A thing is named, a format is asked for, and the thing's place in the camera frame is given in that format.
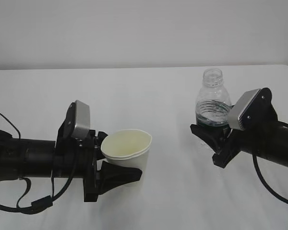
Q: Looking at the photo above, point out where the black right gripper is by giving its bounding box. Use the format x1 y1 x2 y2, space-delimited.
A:
190 105 278 168

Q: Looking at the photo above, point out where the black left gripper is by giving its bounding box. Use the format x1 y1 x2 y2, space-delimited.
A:
50 119 144 203

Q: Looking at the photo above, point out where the white paper cup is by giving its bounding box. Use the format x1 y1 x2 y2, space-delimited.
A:
101 129 152 187

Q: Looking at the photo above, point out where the clear plastic water bottle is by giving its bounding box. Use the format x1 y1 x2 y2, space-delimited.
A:
195 68 232 127

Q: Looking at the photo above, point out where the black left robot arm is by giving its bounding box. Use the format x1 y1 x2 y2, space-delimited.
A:
0 122 143 202

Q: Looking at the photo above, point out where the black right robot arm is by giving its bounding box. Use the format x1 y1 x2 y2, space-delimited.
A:
190 106 288 168

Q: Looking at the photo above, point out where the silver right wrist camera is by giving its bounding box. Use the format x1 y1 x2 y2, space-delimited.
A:
228 88 272 131

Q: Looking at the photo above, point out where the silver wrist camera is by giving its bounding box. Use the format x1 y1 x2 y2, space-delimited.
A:
228 88 272 131
63 100 91 140

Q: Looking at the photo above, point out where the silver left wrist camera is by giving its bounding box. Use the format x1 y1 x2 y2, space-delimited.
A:
63 100 91 140

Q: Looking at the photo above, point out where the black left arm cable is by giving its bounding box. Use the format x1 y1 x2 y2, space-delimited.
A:
0 110 79 215

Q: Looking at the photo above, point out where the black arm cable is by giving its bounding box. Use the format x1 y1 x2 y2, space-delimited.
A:
252 121 288 211
0 110 79 215

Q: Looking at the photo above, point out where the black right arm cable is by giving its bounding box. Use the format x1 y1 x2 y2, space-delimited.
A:
252 121 288 211

